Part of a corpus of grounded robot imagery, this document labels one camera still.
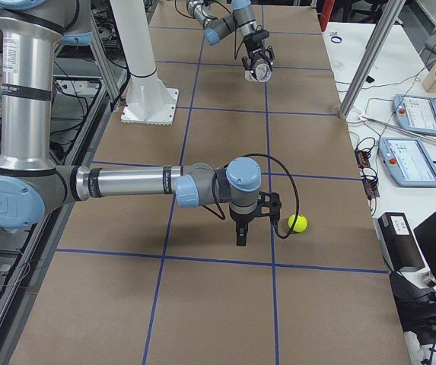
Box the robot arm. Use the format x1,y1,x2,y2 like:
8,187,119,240
0,1,274,246
186,1,275,83

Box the teach pendant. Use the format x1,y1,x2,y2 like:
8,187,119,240
393,94,436,136
378,138,436,188

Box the near teach pendant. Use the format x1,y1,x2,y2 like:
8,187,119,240
378,138,436,188

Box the tennis ball with Wilson logo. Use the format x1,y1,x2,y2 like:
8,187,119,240
288,214,308,233

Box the far teach pendant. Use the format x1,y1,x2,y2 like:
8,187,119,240
393,94,436,136

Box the aluminium frame post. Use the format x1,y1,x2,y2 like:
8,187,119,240
338,0,406,119

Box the white camera stand base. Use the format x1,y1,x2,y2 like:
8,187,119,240
110,0,179,125

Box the Wilson tennis ball can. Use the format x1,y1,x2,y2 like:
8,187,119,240
244,63,272,83

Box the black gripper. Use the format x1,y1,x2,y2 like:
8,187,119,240
230,211,257,246
241,39,275,73

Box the black camera cable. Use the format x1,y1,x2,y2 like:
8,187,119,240
242,152,299,240
232,22,251,62

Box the black mini computer box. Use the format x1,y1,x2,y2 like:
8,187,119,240
377,212,425,272

